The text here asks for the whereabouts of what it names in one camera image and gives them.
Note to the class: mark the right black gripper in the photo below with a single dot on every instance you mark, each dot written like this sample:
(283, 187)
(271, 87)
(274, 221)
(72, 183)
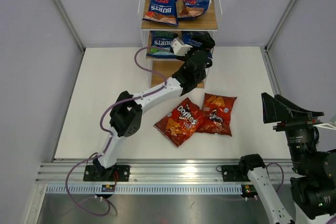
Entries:
(278, 108)

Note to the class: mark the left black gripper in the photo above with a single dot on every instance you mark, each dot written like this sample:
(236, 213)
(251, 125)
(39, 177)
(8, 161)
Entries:
(206, 41)

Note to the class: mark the Kettle sea salt vinegar bag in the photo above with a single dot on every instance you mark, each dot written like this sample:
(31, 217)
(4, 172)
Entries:
(186, 35)

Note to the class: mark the Burts spicy chilli bag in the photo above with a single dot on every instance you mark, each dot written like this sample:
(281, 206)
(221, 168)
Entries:
(194, 9)
(163, 12)

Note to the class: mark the Burts sea salt vinegar bag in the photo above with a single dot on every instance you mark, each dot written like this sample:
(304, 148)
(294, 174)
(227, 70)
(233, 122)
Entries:
(161, 44)

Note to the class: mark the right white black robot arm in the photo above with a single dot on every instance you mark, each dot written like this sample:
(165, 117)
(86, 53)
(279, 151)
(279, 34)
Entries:
(313, 191)

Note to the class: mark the small red Doritos bag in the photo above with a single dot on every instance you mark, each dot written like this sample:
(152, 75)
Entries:
(217, 110)

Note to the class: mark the large red Doritos bag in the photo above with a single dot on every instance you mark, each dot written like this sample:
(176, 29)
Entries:
(181, 123)

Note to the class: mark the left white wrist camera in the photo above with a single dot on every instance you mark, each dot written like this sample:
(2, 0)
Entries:
(179, 47)

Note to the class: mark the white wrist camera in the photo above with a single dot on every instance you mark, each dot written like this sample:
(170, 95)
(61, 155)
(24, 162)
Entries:
(179, 47)
(331, 125)

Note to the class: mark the white wire wooden shelf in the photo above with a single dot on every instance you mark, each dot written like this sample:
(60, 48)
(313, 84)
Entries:
(209, 22)

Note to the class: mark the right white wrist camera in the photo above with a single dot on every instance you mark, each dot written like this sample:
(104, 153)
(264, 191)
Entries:
(331, 125)

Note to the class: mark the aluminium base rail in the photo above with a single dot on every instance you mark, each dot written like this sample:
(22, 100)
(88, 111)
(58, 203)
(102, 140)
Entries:
(148, 171)

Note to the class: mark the white slotted cable duct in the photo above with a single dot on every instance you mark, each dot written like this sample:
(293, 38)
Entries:
(124, 189)

